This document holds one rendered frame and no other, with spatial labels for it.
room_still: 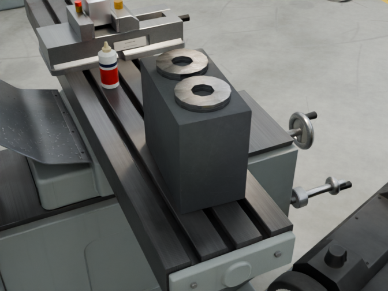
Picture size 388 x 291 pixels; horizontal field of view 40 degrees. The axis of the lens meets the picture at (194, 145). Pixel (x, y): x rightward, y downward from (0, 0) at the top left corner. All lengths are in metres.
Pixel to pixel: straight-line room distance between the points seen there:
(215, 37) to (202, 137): 2.76
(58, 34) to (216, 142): 0.64
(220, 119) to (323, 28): 3.01
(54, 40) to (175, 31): 0.30
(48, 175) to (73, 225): 0.14
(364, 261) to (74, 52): 0.84
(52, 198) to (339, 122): 1.90
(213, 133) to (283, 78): 2.34
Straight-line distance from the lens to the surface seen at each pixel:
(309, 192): 1.59
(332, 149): 2.63
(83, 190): 1.22
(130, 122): 1.12
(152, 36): 1.36
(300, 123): 1.61
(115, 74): 1.22
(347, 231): 1.40
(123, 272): 1.45
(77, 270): 1.38
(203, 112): 0.81
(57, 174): 1.19
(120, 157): 1.03
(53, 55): 1.30
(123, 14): 1.33
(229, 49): 3.41
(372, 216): 1.46
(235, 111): 0.82
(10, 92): 1.34
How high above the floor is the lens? 1.58
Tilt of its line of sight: 38 degrees down
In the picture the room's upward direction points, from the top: straight up
